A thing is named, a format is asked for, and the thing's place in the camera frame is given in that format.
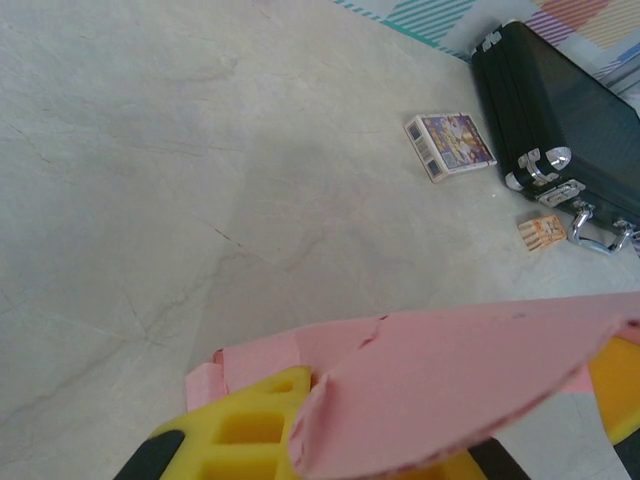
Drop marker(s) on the pink paper box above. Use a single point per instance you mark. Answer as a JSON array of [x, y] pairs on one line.
[[440, 370]]

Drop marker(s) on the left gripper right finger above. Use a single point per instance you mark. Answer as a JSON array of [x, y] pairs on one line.
[[620, 390]]

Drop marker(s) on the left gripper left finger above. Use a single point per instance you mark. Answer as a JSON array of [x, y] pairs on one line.
[[240, 430]]

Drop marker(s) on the small orange packet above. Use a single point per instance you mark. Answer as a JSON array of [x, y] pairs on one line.
[[541, 233]]

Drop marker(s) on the black briefcase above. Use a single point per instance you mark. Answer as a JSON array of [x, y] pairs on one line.
[[545, 110]]

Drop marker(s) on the printed playing card box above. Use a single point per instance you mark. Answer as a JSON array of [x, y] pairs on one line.
[[450, 145]]

